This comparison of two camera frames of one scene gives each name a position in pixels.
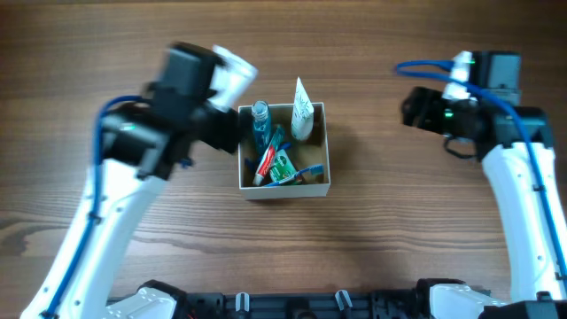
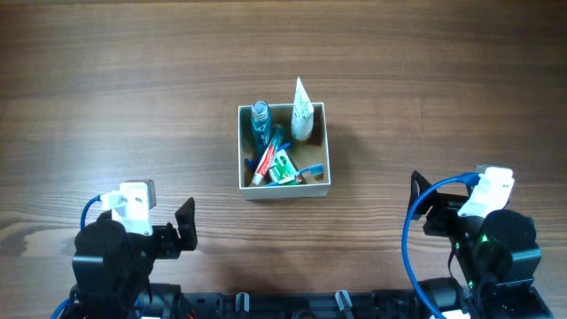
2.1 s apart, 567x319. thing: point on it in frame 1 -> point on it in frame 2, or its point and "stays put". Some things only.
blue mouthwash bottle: x=261 y=124 stays put
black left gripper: x=226 y=130 -> x=170 y=239
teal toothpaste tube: x=267 y=157 stays put
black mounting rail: x=339 y=305 stays put
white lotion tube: x=302 y=120 stays put
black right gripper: x=416 y=109 -> x=439 y=213
